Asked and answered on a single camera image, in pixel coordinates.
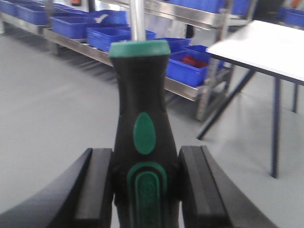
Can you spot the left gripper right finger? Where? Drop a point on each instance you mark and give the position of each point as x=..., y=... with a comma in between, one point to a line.
x=210, y=199

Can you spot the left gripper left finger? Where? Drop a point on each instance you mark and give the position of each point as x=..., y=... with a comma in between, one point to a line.
x=81, y=197

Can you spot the green black screwdriver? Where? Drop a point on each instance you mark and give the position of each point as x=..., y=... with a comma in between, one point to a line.
x=145, y=163

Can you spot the white table blue legs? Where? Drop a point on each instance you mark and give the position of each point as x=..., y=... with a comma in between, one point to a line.
x=271, y=49

